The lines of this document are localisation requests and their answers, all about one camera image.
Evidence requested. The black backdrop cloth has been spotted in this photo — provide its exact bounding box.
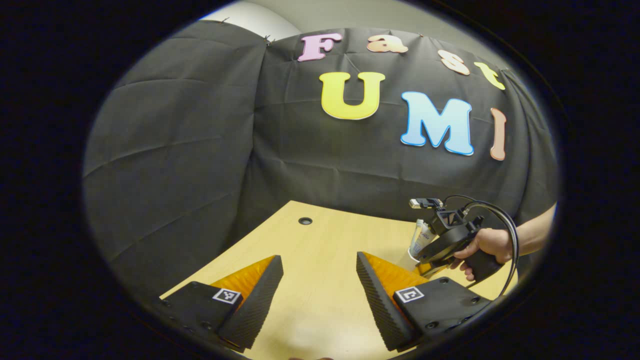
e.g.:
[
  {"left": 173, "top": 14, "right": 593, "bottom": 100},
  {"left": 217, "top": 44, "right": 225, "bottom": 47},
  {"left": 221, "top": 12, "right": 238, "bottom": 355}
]
[{"left": 82, "top": 20, "right": 560, "bottom": 301}]

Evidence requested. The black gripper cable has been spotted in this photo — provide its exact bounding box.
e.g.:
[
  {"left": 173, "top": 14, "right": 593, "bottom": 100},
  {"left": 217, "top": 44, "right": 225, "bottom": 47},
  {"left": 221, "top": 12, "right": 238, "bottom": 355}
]
[{"left": 442, "top": 195, "right": 521, "bottom": 298}]

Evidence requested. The white toothpaste tube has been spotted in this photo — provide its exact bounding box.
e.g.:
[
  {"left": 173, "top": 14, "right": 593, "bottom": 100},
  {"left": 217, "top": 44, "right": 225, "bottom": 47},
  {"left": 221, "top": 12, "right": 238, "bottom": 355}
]
[{"left": 409, "top": 219, "right": 437, "bottom": 258}]

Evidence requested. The white cup with wooden handle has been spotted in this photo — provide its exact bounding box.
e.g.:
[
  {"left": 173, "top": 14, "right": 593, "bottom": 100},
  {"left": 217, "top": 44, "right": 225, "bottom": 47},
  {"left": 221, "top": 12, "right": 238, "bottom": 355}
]
[{"left": 397, "top": 247, "right": 423, "bottom": 273}]

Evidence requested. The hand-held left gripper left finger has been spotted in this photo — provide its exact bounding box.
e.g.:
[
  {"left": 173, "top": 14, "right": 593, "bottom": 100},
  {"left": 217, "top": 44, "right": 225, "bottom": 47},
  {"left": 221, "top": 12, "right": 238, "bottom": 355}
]
[{"left": 159, "top": 255, "right": 284, "bottom": 351}]

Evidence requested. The light wooden desktop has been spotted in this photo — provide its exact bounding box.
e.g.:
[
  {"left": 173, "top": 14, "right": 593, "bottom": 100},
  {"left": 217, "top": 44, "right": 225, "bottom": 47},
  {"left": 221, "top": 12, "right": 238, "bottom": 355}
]
[{"left": 160, "top": 200, "right": 518, "bottom": 360}]

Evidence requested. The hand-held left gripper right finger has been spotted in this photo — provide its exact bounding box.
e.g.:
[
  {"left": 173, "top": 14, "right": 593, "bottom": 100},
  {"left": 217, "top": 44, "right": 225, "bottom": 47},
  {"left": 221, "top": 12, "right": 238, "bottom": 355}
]
[{"left": 356, "top": 251, "right": 493, "bottom": 352}]

